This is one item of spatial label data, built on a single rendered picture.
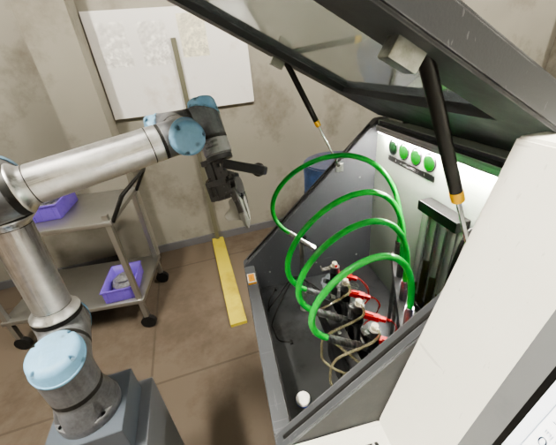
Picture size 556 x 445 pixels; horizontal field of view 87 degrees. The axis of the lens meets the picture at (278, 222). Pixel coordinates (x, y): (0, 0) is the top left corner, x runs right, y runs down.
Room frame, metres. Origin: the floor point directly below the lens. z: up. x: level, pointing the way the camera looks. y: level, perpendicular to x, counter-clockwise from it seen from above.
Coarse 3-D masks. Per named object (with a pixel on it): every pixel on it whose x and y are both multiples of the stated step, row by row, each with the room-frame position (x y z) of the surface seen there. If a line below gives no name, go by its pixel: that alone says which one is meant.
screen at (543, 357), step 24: (552, 336) 0.20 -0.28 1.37; (528, 360) 0.21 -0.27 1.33; (552, 360) 0.19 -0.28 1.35; (504, 384) 0.21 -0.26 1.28; (528, 384) 0.19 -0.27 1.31; (552, 384) 0.18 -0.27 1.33; (504, 408) 0.20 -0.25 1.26; (528, 408) 0.18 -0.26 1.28; (552, 408) 0.17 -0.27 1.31; (480, 432) 0.20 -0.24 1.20; (504, 432) 0.18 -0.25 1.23; (528, 432) 0.17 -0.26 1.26; (552, 432) 0.15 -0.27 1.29
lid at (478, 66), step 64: (192, 0) 0.91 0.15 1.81; (256, 0) 0.59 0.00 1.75; (320, 0) 0.37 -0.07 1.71; (384, 0) 0.31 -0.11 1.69; (448, 0) 0.32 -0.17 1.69; (320, 64) 0.85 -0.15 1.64; (384, 64) 0.55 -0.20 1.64; (448, 64) 0.34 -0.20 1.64; (512, 64) 0.33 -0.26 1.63; (512, 128) 0.42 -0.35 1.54
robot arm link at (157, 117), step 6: (156, 114) 0.77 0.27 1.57; (162, 114) 0.77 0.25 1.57; (168, 114) 0.74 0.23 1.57; (174, 114) 0.73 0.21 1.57; (180, 114) 0.78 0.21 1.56; (186, 114) 0.78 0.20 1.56; (144, 120) 0.75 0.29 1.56; (150, 120) 0.74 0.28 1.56; (156, 120) 0.75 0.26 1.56; (162, 120) 0.72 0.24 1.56
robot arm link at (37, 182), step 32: (160, 128) 0.63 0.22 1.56; (192, 128) 0.63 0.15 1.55; (64, 160) 0.55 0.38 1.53; (96, 160) 0.56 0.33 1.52; (128, 160) 0.58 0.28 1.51; (160, 160) 0.62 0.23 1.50; (0, 192) 0.48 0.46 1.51; (32, 192) 0.50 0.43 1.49; (64, 192) 0.53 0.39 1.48; (0, 224) 0.50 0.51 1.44
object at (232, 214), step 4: (232, 200) 0.73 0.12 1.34; (240, 200) 0.72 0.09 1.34; (232, 204) 0.73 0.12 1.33; (232, 208) 0.73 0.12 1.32; (236, 208) 0.72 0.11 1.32; (244, 208) 0.73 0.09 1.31; (228, 212) 0.73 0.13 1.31; (232, 212) 0.72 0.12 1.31; (236, 212) 0.72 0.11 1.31; (244, 212) 0.72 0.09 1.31; (228, 216) 0.72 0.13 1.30; (232, 216) 0.72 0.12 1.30; (236, 216) 0.72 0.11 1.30; (240, 216) 0.71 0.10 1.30; (244, 216) 0.71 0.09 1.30; (232, 220) 0.72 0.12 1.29; (236, 220) 0.72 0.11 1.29; (240, 220) 0.72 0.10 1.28; (244, 220) 0.71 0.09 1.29; (248, 220) 0.72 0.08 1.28; (244, 224) 0.71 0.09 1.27; (248, 224) 0.72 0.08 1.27
